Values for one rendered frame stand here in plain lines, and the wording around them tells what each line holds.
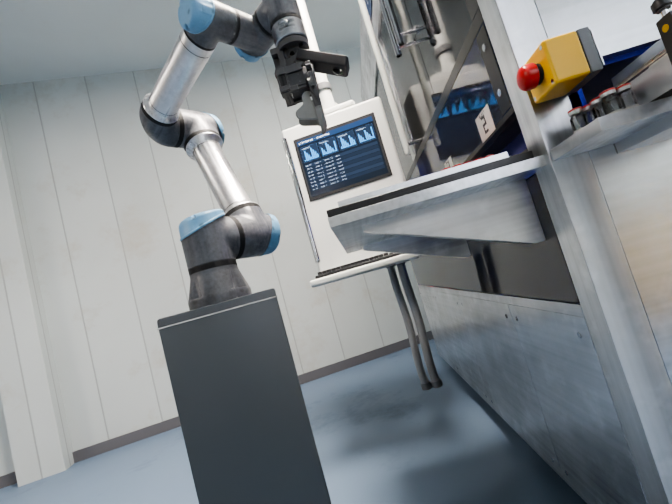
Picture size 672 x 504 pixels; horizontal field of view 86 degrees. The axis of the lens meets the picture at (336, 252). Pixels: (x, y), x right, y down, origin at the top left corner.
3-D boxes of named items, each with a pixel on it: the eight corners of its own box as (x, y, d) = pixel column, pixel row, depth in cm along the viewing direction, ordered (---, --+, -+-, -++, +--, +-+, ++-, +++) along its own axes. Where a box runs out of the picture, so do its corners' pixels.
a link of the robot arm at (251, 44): (215, 27, 88) (238, -6, 80) (254, 41, 96) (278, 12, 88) (223, 57, 87) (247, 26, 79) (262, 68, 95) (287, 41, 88)
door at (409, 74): (418, 156, 162) (380, 36, 167) (439, 107, 115) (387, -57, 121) (416, 156, 162) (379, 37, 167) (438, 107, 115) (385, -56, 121)
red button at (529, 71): (540, 90, 60) (533, 68, 61) (553, 77, 56) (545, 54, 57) (518, 97, 61) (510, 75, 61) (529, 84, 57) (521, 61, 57)
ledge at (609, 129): (634, 137, 62) (630, 126, 62) (706, 100, 49) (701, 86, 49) (552, 161, 62) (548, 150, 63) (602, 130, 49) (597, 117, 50)
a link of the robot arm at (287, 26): (306, 35, 85) (300, 9, 77) (311, 53, 85) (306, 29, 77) (275, 44, 86) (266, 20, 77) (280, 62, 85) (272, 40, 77)
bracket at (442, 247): (468, 256, 124) (457, 220, 125) (471, 255, 121) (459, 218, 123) (372, 283, 126) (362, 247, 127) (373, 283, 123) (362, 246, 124)
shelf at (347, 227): (472, 217, 134) (471, 212, 134) (591, 152, 64) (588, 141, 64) (347, 253, 136) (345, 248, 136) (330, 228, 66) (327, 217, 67)
